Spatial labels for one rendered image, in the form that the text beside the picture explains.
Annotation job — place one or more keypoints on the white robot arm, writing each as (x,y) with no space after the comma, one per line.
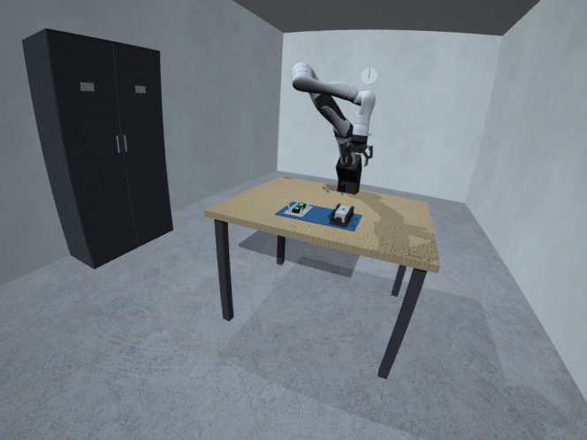
(304,79)

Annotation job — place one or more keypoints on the blue flat plate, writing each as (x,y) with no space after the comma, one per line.
(319,215)

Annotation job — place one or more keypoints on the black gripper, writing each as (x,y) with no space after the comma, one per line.
(358,145)

